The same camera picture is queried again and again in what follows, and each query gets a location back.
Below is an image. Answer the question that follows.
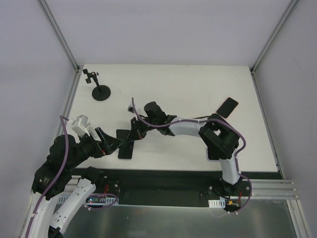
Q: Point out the beige-cased phone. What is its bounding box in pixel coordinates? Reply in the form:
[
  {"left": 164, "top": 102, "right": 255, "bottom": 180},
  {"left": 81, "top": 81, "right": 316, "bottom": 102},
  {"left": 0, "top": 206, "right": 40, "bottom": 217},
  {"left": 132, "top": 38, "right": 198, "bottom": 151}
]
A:
[{"left": 116, "top": 129, "right": 131, "bottom": 142}]

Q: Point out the lilac-cased phone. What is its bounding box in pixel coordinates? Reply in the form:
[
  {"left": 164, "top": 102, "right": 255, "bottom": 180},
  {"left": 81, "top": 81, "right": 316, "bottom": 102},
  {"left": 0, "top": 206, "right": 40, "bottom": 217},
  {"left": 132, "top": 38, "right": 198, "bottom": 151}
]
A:
[{"left": 206, "top": 148, "right": 219, "bottom": 162}]

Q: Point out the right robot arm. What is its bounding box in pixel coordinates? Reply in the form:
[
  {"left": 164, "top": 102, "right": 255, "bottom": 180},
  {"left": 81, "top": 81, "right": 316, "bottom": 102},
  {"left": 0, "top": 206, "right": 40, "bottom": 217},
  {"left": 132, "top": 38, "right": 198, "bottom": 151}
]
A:
[{"left": 128, "top": 101, "right": 246, "bottom": 197}]

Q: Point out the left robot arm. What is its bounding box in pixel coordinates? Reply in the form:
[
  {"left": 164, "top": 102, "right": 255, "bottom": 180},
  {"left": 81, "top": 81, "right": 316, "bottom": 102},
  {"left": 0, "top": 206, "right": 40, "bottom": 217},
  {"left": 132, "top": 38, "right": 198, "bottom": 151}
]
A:
[{"left": 21, "top": 127, "right": 123, "bottom": 238}]

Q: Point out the black folding phone stand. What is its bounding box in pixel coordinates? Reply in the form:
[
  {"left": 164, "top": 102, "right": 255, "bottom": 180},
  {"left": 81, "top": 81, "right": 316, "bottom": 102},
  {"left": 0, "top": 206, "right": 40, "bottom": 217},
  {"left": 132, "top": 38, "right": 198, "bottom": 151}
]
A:
[{"left": 118, "top": 140, "right": 134, "bottom": 160}]

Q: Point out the black round-base phone stand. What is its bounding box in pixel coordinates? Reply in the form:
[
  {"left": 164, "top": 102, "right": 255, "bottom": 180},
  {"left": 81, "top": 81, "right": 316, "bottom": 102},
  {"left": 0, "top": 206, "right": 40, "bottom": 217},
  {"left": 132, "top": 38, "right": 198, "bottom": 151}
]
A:
[{"left": 82, "top": 69, "right": 111, "bottom": 101}]

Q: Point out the pink-cased phone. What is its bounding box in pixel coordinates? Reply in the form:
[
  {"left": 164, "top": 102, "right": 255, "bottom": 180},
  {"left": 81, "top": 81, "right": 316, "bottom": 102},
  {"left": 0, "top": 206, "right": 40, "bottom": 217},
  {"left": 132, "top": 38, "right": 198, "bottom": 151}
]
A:
[{"left": 216, "top": 97, "right": 239, "bottom": 119}]

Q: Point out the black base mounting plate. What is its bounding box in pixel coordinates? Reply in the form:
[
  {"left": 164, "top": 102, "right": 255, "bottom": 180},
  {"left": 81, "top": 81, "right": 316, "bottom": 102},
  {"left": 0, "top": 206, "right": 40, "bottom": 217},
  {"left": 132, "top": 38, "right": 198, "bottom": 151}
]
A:
[{"left": 74, "top": 168, "right": 252, "bottom": 208}]

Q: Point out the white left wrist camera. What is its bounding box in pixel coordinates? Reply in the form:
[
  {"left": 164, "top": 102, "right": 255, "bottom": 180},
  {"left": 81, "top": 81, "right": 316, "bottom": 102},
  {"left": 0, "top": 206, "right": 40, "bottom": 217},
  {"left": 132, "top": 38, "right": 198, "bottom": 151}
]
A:
[{"left": 71, "top": 115, "right": 96, "bottom": 138}]

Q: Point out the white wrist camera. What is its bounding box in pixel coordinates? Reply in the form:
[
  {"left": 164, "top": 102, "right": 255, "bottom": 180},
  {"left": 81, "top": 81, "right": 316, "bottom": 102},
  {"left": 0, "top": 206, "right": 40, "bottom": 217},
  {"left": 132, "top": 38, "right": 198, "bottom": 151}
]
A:
[
  {"left": 71, "top": 115, "right": 96, "bottom": 138},
  {"left": 128, "top": 106, "right": 134, "bottom": 113}
]

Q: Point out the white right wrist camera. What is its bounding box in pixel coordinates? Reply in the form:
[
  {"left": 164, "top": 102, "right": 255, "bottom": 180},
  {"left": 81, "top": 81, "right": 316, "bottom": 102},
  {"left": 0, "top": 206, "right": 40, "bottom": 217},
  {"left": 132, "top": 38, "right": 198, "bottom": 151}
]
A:
[{"left": 128, "top": 106, "right": 134, "bottom": 113}]

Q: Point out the white slotted cable duct left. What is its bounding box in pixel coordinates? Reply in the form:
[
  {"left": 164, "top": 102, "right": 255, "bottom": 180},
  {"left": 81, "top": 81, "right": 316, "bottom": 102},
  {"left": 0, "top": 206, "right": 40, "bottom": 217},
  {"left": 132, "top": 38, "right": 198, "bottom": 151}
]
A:
[{"left": 57, "top": 194, "right": 119, "bottom": 207}]

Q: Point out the white slotted cable duct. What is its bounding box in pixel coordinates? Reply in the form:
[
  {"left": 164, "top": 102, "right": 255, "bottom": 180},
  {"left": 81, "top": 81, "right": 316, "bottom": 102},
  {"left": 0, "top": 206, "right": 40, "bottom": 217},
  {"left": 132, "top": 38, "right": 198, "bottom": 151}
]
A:
[
  {"left": 57, "top": 194, "right": 119, "bottom": 207},
  {"left": 208, "top": 199, "right": 226, "bottom": 209}
]

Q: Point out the aluminium frame post left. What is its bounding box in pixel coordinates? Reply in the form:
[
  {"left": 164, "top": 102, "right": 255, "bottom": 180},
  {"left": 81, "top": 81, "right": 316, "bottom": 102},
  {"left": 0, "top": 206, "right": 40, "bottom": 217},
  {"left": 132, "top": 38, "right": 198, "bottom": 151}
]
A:
[{"left": 37, "top": 0, "right": 84, "bottom": 74}]

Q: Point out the aluminium frame post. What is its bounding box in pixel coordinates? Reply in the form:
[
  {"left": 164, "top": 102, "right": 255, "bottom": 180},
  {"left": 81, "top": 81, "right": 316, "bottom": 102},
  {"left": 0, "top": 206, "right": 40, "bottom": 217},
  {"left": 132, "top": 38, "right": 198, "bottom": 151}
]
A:
[
  {"left": 37, "top": 0, "right": 84, "bottom": 74},
  {"left": 249, "top": 0, "right": 300, "bottom": 75}
]

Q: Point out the white slotted cable duct right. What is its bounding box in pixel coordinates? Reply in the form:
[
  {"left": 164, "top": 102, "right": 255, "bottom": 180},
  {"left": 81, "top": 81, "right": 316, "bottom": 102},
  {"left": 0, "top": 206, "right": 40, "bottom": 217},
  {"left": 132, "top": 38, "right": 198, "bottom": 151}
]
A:
[{"left": 208, "top": 199, "right": 226, "bottom": 209}]

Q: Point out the aluminium frame post right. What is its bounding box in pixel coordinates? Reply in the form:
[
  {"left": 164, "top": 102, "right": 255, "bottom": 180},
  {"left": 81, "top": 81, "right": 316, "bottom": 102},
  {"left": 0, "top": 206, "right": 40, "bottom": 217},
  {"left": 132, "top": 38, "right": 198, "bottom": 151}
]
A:
[{"left": 249, "top": 0, "right": 300, "bottom": 75}]

